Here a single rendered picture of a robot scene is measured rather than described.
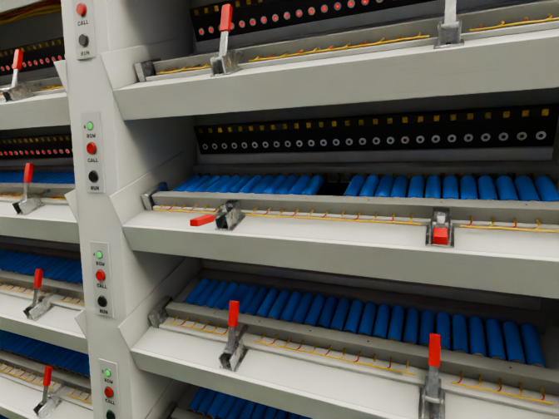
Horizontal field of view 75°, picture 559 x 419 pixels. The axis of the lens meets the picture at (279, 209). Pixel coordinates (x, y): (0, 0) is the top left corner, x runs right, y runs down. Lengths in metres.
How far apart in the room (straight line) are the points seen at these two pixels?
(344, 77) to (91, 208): 0.44
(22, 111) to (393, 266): 0.66
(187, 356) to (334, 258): 0.29
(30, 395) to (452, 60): 0.97
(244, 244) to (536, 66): 0.36
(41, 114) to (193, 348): 0.46
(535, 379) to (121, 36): 0.70
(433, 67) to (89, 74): 0.48
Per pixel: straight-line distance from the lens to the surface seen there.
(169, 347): 0.64
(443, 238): 0.35
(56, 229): 0.74
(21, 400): 1.01
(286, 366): 0.55
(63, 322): 0.80
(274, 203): 0.50
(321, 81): 0.44
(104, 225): 0.63
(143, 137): 0.64
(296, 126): 0.59
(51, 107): 0.72
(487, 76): 0.42
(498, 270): 0.43
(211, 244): 0.51
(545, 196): 0.50
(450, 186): 0.50
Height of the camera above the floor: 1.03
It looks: 7 degrees down
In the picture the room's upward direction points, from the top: 1 degrees counter-clockwise
